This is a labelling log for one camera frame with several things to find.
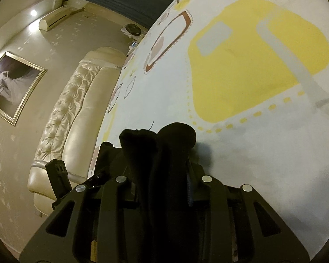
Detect black pants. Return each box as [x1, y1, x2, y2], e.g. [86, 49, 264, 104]
[94, 122, 206, 263]

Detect cream tufted headboard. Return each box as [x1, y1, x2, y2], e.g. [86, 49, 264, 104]
[27, 47, 126, 215]

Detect small desk fan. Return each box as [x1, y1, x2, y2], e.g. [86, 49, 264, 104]
[121, 23, 142, 37]

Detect patterned white bed sheet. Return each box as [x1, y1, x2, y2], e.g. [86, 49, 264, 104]
[97, 0, 329, 256]

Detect framed wall picture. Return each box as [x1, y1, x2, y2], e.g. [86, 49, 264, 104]
[0, 51, 47, 126]

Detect white wall air conditioner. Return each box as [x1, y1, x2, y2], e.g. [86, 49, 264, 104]
[38, 5, 85, 32]

